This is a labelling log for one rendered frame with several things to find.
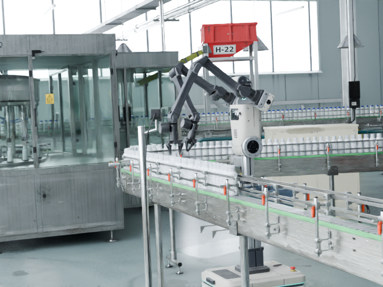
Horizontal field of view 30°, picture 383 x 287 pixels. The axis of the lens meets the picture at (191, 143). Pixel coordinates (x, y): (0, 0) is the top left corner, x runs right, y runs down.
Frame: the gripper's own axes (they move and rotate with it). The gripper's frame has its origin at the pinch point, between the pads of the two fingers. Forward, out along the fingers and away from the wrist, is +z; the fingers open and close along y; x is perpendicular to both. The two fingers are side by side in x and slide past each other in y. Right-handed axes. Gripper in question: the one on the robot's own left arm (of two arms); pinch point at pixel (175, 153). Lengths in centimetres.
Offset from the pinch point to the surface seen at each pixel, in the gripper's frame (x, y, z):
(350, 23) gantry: 460, 447, -137
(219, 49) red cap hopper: 612, 298, -115
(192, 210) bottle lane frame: -45, -6, 32
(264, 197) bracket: -157, -12, 12
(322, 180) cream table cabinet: 317, 301, 72
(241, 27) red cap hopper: 598, 333, -149
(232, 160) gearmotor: 131, 100, 20
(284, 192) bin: -53, 53, 26
